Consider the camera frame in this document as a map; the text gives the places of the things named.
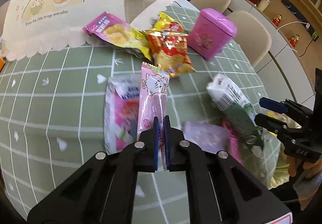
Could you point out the pink toy bin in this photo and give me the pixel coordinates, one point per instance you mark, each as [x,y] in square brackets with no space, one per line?
[210,33]

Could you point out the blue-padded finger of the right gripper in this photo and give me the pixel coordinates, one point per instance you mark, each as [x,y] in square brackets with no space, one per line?
[274,105]

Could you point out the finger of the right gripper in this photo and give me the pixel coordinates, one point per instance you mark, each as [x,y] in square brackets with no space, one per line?
[276,126]

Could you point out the green white milk carton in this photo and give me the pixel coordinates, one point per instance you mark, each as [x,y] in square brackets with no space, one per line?
[237,109]

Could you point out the orange tissue box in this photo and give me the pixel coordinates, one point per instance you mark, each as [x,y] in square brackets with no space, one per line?
[2,63]

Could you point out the cartoon tissue pack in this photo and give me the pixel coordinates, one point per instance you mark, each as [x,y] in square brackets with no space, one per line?
[121,111]

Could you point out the beige chair near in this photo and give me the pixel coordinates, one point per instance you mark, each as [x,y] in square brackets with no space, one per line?
[251,35]

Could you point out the red yellow snack bag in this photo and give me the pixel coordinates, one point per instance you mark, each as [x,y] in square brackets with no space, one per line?
[168,45]

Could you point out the yellow-green trash bag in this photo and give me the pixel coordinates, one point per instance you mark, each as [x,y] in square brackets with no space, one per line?
[268,165]

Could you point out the pink candy wrapper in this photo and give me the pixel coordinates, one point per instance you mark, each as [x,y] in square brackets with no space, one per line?
[152,103]

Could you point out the purple yellow cracker bag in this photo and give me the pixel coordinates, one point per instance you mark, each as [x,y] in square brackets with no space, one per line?
[113,30]

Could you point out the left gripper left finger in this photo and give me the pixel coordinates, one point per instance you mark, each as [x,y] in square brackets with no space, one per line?
[102,190]

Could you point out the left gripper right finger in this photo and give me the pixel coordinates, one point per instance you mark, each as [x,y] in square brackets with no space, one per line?
[220,189]

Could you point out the right hand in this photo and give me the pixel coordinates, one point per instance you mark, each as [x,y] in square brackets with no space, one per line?
[311,169]

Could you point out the purple plastic wrapper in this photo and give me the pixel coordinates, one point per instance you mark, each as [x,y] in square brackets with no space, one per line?
[210,138]

